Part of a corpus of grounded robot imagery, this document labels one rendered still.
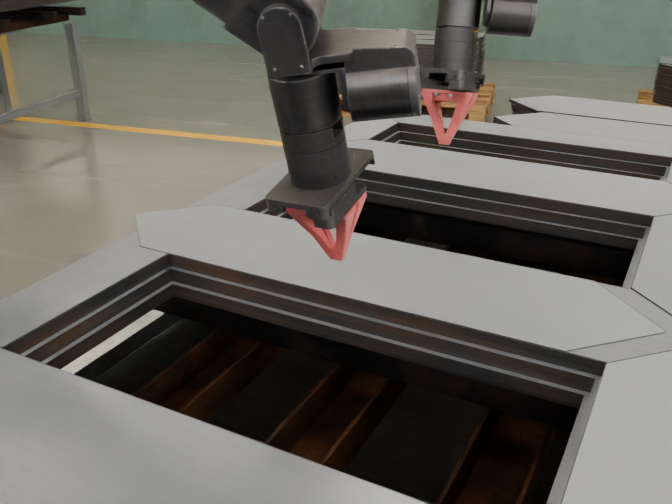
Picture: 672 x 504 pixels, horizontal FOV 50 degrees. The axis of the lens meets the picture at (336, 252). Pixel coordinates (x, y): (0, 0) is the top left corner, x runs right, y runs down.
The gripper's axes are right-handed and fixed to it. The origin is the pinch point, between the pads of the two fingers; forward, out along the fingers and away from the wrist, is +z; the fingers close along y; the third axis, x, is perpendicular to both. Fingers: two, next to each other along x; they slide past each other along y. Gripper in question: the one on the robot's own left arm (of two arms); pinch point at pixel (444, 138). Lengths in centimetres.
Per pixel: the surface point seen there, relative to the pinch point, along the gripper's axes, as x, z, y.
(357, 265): 4.5, 16.5, -15.0
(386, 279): -0.5, 17.1, -16.7
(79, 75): 362, -5, 264
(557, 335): -22.1, 18.6, -19.6
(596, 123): -7, -3, 80
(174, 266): 27.6, 19.5, -23.3
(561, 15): 128, -101, 652
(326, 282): 5.6, 17.9, -20.9
